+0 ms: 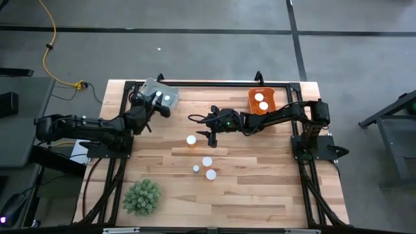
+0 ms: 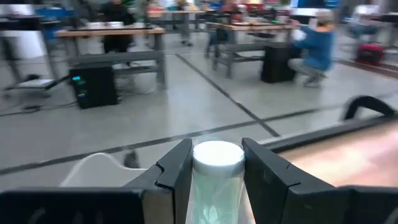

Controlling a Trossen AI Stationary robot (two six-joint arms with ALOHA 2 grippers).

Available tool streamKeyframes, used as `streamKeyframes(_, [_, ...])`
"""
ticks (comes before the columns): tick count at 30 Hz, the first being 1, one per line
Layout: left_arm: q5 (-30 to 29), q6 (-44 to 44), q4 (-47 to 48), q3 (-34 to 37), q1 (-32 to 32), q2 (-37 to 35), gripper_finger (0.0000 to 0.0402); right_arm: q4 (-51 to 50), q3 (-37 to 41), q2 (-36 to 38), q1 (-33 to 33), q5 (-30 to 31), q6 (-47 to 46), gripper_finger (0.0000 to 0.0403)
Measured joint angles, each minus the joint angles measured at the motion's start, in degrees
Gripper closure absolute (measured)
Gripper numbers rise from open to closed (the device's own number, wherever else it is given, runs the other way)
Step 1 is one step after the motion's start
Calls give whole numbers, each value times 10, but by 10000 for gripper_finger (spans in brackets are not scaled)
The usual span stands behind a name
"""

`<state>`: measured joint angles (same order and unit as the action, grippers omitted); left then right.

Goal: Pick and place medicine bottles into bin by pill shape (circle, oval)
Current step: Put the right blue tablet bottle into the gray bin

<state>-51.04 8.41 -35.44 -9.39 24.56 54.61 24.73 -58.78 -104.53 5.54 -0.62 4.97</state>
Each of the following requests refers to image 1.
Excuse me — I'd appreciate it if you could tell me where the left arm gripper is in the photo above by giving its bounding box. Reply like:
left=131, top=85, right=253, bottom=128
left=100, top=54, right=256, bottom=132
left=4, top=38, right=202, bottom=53
left=125, top=94, right=172, bottom=135

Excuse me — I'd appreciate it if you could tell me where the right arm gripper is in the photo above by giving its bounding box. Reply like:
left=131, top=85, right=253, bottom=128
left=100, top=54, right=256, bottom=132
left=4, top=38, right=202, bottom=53
left=196, top=109, right=244, bottom=149

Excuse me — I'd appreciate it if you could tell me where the white plastic bin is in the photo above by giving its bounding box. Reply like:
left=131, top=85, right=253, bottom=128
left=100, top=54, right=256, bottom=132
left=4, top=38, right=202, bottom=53
left=138, top=77, right=181, bottom=110

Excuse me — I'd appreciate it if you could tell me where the orange plastic bin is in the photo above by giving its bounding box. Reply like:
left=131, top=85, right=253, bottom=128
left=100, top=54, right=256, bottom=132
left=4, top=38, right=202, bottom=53
left=248, top=86, right=278, bottom=116

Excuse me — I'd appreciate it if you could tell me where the green succulent in white pot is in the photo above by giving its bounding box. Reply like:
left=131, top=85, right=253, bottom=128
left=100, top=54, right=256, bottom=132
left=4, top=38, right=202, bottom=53
left=122, top=178, right=162, bottom=217

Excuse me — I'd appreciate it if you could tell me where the white paper sheet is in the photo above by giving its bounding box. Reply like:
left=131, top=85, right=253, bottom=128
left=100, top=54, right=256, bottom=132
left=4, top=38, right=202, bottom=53
left=70, top=139, right=90, bottom=165

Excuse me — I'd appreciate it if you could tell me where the grey office desk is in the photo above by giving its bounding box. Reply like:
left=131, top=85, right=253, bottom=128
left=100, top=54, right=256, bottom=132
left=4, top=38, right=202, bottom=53
left=0, top=76, right=55, bottom=170

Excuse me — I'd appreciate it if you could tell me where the black box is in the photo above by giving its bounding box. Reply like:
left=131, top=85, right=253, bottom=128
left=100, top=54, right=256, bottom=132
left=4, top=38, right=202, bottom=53
left=0, top=92, right=19, bottom=118

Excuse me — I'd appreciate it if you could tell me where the black computer mouse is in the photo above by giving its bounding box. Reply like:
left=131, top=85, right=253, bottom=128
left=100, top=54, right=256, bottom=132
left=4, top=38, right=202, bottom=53
left=0, top=193, right=29, bottom=228

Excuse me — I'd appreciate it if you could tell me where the black metal stand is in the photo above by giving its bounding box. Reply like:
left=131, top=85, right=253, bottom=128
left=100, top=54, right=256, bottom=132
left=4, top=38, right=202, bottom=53
left=358, top=90, right=416, bottom=191

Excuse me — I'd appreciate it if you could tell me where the black aluminium table frame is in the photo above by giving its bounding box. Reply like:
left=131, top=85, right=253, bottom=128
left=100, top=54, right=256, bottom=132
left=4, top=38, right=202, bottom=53
left=73, top=70, right=350, bottom=228

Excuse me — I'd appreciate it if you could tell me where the yellow extension cord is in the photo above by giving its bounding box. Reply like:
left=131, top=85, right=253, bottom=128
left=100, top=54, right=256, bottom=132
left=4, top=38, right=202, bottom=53
left=37, top=0, right=86, bottom=91

